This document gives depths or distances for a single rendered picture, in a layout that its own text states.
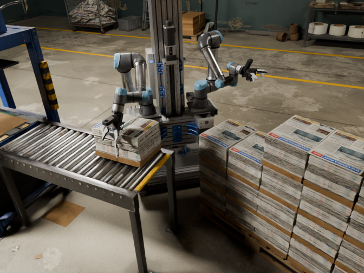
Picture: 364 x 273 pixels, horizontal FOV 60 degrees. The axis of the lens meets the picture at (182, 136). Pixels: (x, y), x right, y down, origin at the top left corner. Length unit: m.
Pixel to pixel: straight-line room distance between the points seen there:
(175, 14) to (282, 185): 1.59
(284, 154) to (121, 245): 1.52
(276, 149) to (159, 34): 1.40
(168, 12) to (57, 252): 2.14
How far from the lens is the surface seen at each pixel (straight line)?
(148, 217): 2.94
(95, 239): 2.87
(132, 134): 2.07
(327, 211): 2.07
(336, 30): 8.08
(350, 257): 2.19
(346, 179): 1.89
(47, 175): 2.40
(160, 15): 2.74
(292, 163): 2.00
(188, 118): 2.88
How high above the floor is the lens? 2.09
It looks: 31 degrees down
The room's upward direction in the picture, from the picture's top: 2 degrees counter-clockwise
